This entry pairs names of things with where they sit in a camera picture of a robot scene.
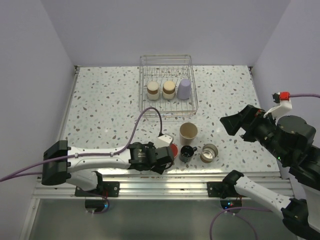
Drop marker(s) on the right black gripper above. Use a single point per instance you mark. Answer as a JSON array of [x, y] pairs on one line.
[[249, 114]]

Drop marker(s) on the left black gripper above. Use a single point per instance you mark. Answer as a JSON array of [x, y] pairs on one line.
[[158, 169]]

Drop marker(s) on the coral pink cup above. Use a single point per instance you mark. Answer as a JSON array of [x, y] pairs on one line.
[[173, 153]]

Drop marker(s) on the black mug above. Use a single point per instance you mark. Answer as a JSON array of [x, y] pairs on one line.
[[186, 153]]

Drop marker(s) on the lavender plastic cup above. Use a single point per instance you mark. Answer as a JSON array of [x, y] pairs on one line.
[[184, 89]]

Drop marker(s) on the steel cup with brown band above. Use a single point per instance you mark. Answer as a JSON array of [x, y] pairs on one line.
[[168, 90]]

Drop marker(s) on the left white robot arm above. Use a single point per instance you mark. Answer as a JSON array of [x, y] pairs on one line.
[[79, 166]]

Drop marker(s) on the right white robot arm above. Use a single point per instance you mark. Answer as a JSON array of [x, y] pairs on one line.
[[290, 140]]

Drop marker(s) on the tall beige cup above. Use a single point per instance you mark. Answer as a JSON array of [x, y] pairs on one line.
[[187, 133]]

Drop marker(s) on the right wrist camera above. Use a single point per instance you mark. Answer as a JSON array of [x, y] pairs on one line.
[[283, 105]]

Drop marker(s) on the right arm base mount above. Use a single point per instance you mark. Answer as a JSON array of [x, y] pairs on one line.
[[221, 189]]

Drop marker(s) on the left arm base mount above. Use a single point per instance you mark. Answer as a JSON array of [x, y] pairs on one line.
[[107, 189]]

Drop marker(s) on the wire dish rack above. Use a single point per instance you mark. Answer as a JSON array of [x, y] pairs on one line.
[[160, 69]]

